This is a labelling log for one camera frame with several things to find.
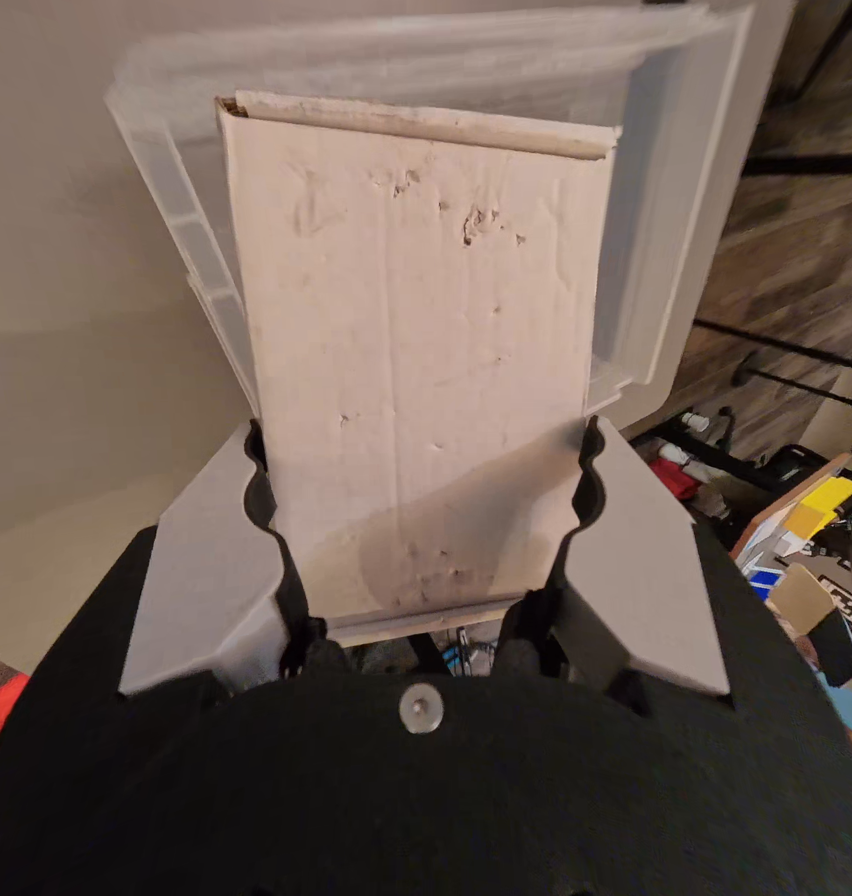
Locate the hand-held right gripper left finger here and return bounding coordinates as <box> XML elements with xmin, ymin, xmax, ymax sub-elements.
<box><xmin>118</xmin><ymin>419</ymin><xmax>311</xmax><ymax>695</ymax></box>

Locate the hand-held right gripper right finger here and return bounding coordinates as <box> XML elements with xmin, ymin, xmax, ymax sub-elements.
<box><xmin>538</xmin><ymin>416</ymin><xmax>733</xmax><ymax>697</ymax></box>

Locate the white cardboard box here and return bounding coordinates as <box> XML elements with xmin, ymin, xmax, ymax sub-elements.
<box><xmin>216</xmin><ymin>90</ymin><xmax>621</xmax><ymax>648</ymax></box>

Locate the clear plastic bin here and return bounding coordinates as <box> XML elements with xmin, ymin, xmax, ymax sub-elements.
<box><xmin>104</xmin><ymin>0</ymin><xmax>798</xmax><ymax>428</ymax></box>

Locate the black box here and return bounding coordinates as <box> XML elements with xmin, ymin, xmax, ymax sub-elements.
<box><xmin>807</xmin><ymin>609</ymin><xmax>852</xmax><ymax>687</ymax></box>

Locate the red bag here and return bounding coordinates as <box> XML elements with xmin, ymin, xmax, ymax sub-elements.
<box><xmin>650</xmin><ymin>458</ymin><xmax>700</xmax><ymax>501</ymax></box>

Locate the brown cardboard piece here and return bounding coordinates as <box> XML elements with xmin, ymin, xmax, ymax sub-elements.
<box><xmin>769</xmin><ymin>563</ymin><xmax>836</xmax><ymax>634</ymax></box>

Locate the wooden side table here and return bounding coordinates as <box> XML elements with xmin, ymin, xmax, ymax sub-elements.
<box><xmin>730</xmin><ymin>451</ymin><xmax>852</xmax><ymax>701</ymax></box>

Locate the yellow storage bin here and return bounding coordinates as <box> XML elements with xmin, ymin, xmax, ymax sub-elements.
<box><xmin>783</xmin><ymin>478</ymin><xmax>852</xmax><ymax>540</ymax></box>

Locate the checkered marker tag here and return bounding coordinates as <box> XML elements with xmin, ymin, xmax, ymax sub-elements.
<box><xmin>818</xmin><ymin>574</ymin><xmax>852</xmax><ymax>625</ymax></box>

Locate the black metal sign stand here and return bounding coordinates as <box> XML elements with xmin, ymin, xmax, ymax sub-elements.
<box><xmin>692</xmin><ymin>318</ymin><xmax>852</xmax><ymax>414</ymax></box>

